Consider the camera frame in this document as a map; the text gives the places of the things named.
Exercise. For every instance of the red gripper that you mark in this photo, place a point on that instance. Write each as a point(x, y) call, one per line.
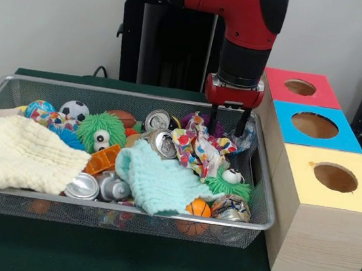
point(233, 97)

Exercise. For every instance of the clear plastic packet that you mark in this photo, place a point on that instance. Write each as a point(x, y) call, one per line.
point(249, 137)

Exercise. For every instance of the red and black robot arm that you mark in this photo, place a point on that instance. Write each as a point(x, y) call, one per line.
point(248, 18)

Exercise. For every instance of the wooden box with three holes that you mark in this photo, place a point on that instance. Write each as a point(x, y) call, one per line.
point(321, 232)

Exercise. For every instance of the small green puffer toy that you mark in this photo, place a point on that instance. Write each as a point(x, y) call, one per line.
point(217, 187)

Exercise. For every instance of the silver drink can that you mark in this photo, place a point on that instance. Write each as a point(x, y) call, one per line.
point(163, 143)

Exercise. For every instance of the small orange basketball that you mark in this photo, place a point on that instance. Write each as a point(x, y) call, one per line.
point(198, 207)

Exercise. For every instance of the mint green knitted cloth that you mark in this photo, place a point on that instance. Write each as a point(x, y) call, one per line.
point(156, 178)

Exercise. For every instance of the large green puffer toy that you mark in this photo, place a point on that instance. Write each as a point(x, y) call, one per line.
point(103, 126)

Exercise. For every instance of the orange plastic toy crate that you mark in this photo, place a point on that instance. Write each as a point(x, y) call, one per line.
point(102, 160)

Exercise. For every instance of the black and white soccer ball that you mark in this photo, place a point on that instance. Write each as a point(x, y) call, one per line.
point(75, 109)

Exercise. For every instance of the dark green table cloth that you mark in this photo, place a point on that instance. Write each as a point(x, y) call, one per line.
point(119, 260)

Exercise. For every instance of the globe print ball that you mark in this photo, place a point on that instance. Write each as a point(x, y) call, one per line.
point(39, 108)

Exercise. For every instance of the cream knitted cloth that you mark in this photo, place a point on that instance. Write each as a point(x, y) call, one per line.
point(23, 152)

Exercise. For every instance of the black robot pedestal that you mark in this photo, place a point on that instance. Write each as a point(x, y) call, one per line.
point(166, 41)

